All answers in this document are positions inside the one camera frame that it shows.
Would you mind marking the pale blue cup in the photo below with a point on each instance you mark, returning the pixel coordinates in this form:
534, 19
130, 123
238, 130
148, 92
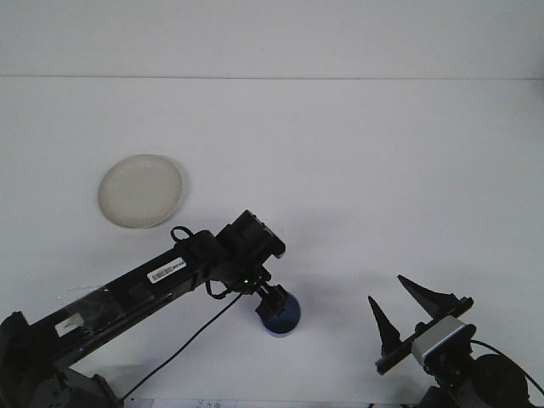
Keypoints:
291, 316

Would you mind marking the pale round plate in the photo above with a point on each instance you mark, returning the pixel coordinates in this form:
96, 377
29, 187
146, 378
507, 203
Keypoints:
140, 191

